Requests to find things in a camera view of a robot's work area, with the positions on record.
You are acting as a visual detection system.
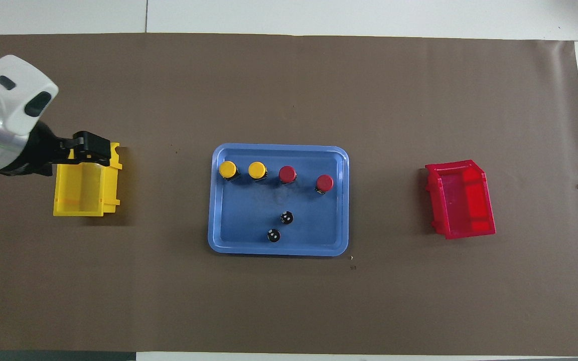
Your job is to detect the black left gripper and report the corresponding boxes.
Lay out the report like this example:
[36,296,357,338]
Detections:
[0,122,111,176]

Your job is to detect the yellow push button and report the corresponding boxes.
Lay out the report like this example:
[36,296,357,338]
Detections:
[218,160,241,183]
[248,161,268,182]

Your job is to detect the red push button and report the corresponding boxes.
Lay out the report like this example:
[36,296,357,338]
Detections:
[315,174,335,196]
[278,165,298,186]

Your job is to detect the blue plastic tray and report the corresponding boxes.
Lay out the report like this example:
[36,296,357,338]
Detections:
[208,143,350,257]

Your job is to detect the brown table mat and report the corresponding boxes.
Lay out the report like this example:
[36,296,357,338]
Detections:
[0,33,578,354]

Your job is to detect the yellow plastic bin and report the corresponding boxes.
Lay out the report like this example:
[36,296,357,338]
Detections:
[53,142,123,217]

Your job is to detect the red plastic bin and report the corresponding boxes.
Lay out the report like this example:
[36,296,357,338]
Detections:
[424,159,496,240]

